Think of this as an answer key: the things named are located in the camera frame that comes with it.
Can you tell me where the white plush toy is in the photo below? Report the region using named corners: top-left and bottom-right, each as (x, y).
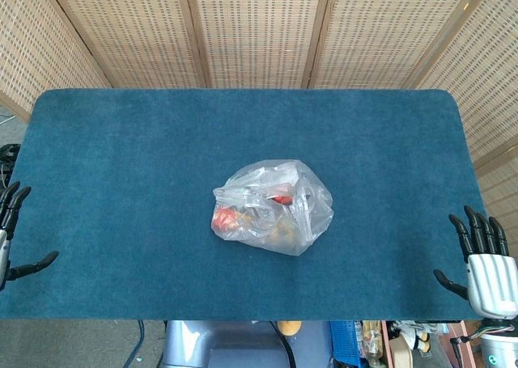
top-left (392, 321), bottom-right (432, 353)

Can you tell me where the pink storage box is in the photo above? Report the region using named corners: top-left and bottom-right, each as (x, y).
top-left (380, 321), bottom-right (471, 368)

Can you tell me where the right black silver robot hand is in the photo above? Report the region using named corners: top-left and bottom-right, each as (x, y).
top-left (432, 205), bottom-right (518, 320)

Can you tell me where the red fruit inside bag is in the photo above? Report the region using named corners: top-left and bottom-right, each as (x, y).
top-left (213, 207), bottom-right (240, 232)

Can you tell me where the clear plastic bottle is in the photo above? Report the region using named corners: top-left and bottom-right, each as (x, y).
top-left (359, 320), bottom-right (384, 368)

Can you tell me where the bamboo folding screen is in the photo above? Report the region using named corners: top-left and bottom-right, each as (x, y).
top-left (0, 0), bottom-right (518, 276)

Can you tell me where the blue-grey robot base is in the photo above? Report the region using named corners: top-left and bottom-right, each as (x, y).
top-left (161, 319), bottom-right (335, 368)

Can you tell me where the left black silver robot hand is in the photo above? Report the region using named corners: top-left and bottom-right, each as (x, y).
top-left (0, 180), bottom-right (60, 292)

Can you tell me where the clear plastic bag with food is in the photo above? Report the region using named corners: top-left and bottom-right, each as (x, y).
top-left (212, 159), bottom-right (335, 257)

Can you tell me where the black device on floor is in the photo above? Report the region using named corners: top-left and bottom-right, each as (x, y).
top-left (0, 143), bottom-right (22, 171)

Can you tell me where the blue cable on floor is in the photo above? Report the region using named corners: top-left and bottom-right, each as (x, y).
top-left (122, 319), bottom-right (146, 368)

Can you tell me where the blue plastic crate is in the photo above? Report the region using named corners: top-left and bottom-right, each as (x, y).
top-left (329, 319), bottom-right (364, 368)

